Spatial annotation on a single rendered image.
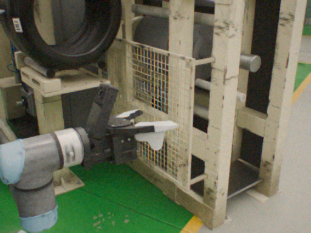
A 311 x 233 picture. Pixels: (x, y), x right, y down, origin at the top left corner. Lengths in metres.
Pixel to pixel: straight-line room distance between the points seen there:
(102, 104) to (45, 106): 1.56
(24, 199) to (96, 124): 0.20
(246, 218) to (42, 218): 1.67
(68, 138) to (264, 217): 1.75
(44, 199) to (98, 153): 0.14
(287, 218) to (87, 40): 1.56
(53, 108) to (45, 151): 1.61
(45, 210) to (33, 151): 0.13
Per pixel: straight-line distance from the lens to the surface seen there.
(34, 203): 0.73
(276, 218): 2.32
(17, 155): 0.69
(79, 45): 2.12
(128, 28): 2.36
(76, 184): 2.54
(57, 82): 1.85
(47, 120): 2.31
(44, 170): 0.71
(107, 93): 0.73
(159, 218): 2.21
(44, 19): 2.17
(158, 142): 0.76
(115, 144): 0.74
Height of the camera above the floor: 1.38
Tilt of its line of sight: 23 degrees down
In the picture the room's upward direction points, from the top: straight up
